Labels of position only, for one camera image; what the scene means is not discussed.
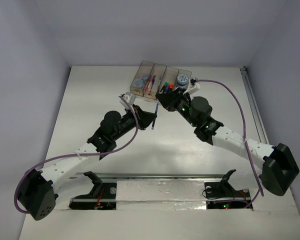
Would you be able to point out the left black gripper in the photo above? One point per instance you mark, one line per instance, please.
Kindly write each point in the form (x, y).
(138, 118)

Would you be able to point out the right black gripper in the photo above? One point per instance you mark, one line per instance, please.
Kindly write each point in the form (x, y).
(169, 100)

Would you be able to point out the clear blue pen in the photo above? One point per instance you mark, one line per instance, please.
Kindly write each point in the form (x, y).
(156, 114)

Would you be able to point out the pink gel pen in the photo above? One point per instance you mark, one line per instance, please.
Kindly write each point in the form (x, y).
(148, 84)

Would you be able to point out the blue capped pen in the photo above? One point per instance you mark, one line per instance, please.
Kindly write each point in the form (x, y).
(153, 82)

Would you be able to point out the paperclip jar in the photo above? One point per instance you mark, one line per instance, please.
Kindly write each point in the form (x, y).
(138, 83)
(144, 76)

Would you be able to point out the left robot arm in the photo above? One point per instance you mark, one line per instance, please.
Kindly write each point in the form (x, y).
(39, 190)

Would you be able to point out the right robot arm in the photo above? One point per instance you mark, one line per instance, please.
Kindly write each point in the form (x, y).
(276, 163)

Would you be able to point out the clear drawer bin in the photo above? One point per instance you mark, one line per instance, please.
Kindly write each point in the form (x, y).
(182, 71)
(145, 66)
(169, 76)
(158, 70)

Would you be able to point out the foil covered front board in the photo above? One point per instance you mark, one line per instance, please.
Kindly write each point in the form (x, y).
(160, 195)

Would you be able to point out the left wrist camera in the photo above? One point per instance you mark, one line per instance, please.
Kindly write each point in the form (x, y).
(127, 99)

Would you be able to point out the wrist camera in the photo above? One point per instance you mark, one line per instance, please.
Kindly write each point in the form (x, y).
(127, 99)
(193, 86)

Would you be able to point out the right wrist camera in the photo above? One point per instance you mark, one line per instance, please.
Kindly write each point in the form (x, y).
(193, 86)

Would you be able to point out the right aluminium rail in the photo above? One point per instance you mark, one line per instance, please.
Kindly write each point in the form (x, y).
(257, 117)

